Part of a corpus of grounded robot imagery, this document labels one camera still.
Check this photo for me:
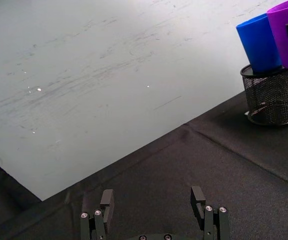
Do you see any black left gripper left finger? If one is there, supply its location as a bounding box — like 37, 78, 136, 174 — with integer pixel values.
80, 188, 115, 240

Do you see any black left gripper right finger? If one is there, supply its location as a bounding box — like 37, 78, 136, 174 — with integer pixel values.
190, 185, 230, 240

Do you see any black table cloth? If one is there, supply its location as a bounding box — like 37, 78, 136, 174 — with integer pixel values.
0, 87, 288, 240

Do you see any black mesh pen holder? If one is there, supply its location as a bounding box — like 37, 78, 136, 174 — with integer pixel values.
239, 63, 288, 126

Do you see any blue plastic cup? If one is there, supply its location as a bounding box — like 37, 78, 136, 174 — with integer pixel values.
235, 13, 283, 74

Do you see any purple plastic cup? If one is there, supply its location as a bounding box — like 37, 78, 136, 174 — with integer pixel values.
266, 0, 288, 69

